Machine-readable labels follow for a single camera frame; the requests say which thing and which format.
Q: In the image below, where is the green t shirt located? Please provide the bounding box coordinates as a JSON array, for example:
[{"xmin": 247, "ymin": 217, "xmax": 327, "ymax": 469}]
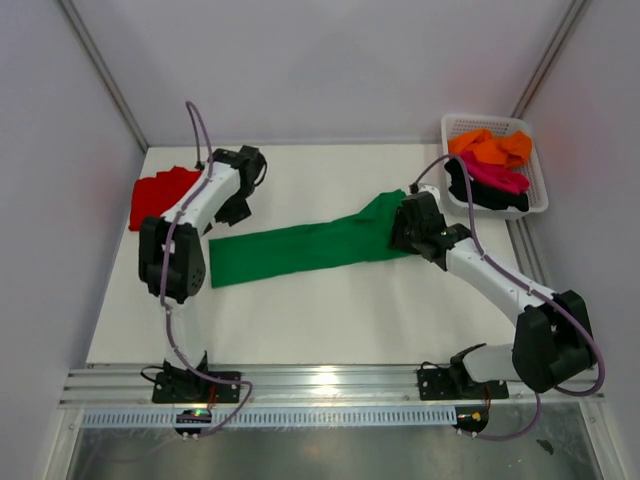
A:
[{"xmin": 209, "ymin": 190, "xmax": 406, "ymax": 288}]

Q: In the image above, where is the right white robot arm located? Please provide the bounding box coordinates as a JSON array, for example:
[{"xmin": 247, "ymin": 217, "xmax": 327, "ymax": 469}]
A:
[{"xmin": 390, "ymin": 191, "xmax": 598, "ymax": 397}]

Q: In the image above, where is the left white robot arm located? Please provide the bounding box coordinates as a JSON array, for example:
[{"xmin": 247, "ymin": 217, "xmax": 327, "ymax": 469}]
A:
[{"xmin": 138, "ymin": 145, "xmax": 267, "ymax": 403}]

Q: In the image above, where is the black t shirt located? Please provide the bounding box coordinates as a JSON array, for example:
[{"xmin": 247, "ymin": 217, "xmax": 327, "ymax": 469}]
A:
[{"xmin": 444, "ymin": 160, "xmax": 529, "ymax": 212}]

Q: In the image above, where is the folded red t shirt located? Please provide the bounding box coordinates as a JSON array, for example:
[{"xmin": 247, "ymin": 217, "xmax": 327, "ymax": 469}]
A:
[{"xmin": 128, "ymin": 166, "xmax": 201, "ymax": 232}]

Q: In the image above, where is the pink t shirt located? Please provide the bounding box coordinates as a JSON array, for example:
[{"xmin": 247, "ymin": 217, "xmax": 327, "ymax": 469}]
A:
[{"xmin": 460, "ymin": 151, "xmax": 530, "ymax": 195}]

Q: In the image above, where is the orange t shirt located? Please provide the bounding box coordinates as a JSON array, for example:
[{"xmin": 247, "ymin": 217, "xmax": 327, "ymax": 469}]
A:
[{"xmin": 447, "ymin": 129, "xmax": 533, "ymax": 169}]

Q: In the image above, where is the white plastic basket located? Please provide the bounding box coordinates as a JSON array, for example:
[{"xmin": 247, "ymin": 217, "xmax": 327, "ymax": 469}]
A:
[{"xmin": 441, "ymin": 114, "xmax": 549, "ymax": 220}]

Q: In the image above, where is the right black controller board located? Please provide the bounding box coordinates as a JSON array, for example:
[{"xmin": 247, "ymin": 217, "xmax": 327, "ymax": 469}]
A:
[{"xmin": 453, "ymin": 405, "xmax": 490, "ymax": 436}]

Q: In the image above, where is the black controller board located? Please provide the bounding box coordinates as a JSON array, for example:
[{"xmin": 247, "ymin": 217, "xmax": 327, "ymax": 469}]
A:
[
  {"xmin": 173, "ymin": 408, "xmax": 212, "ymax": 437},
  {"xmin": 453, "ymin": 405, "xmax": 490, "ymax": 436}
]

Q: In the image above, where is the left black controller board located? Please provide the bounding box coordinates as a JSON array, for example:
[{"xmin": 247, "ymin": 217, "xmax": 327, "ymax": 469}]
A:
[{"xmin": 173, "ymin": 408, "xmax": 212, "ymax": 437}]

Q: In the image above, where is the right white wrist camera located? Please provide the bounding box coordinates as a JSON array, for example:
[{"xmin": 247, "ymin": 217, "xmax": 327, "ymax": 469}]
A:
[{"xmin": 418, "ymin": 184, "xmax": 441, "ymax": 202}]

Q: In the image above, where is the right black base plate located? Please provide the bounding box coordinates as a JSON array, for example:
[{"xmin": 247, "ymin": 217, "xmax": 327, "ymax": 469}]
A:
[{"xmin": 416, "ymin": 365, "xmax": 509, "ymax": 401}]

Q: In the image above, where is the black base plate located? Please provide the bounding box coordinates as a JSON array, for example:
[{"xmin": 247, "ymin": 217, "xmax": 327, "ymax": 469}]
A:
[
  {"xmin": 416, "ymin": 365, "xmax": 509, "ymax": 401},
  {"xmin": 151, "ymin": 369, "xmax": 240, "ymax": 404}
]

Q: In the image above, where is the aluminium front rail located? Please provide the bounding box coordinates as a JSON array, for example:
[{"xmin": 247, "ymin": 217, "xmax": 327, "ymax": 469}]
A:
[{"xmin": 58, "ymin": 363, "xmax": 607, "ymax": 410}]

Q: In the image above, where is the left corner frame post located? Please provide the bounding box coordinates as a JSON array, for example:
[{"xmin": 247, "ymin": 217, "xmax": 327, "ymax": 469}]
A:
[{"xmin": 54, "ymin": 0, "xmax": 150, "ymax": 153}]

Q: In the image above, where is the corner frame post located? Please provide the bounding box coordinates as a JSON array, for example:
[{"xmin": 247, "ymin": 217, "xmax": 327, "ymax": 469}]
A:
[
  {"xmin": 511, "ymin": 0, "xmax": 593, "ymax": 119},
  {"xmin": 54, "ymin": 0, "xmax": 150, "ymax": 153}
]

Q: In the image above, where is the right corner frame post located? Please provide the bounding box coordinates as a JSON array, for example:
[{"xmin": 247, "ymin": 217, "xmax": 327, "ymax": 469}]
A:
[{"xmin": 511, "ymin": 0, "xmax": 593, "ymax": 119}]

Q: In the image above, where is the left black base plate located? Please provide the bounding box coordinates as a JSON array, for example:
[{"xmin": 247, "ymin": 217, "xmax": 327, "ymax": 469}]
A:
[{"xmin": 151, "ymin": 369, "xmax": 240, "ymax": 404}]

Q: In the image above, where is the white slotted cable duct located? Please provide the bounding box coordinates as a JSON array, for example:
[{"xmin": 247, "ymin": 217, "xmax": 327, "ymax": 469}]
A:
[{"xmin": 81, "ymin": 405, "xmax": 455, "ymax": 429}]

